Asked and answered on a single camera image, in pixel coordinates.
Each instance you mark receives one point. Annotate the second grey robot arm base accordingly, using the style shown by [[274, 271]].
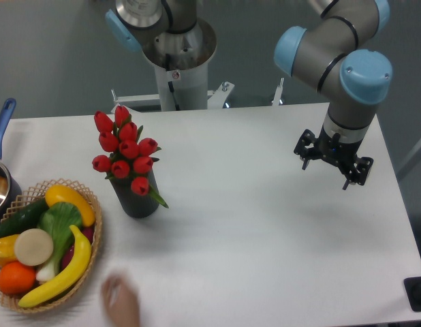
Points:
[[169, 33]]

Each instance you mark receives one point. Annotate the woven wicker basket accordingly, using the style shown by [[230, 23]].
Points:
[[35, 193]]

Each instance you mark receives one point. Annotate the red tulip bouquet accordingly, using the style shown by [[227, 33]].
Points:
[[127, 154]]

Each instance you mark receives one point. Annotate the purple eggplant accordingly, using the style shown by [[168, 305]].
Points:
[[66, 259]]

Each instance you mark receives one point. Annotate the yellow banana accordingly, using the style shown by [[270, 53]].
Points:
[[66, 278]]

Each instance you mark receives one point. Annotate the green cucumber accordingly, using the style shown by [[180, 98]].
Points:
[[24, 219]]

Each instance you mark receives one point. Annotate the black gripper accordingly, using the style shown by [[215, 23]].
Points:
[[337, 146]]

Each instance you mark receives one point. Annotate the blurred human hand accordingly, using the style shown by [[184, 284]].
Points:
[[120, 301]]

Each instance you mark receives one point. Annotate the blue handled saucepan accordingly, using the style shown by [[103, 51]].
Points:
[[9, 188]]

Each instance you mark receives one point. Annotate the orange fruit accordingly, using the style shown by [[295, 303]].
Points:
[[16, 278]]

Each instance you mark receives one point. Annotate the white frame at right edge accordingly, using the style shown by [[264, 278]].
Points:
[[409, 162]]

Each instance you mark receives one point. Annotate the beige round disc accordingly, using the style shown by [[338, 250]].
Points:
[[33, 247]]

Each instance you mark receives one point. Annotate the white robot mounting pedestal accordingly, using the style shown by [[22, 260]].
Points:
[[181, 90]]

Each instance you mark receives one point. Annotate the black device at table edge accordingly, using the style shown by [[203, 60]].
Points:
[[413, 290]]

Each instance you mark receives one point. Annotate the green bok choy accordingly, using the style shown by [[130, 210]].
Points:
[[56, 222]]

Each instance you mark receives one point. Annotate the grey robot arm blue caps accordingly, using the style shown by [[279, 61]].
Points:
[[355, 81]]

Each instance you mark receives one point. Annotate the yellow bell pepper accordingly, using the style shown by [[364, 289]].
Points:
[[7, 254]]

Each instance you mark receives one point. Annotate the dark grey ribbed vase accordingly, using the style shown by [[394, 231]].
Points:
[[134, 205]]

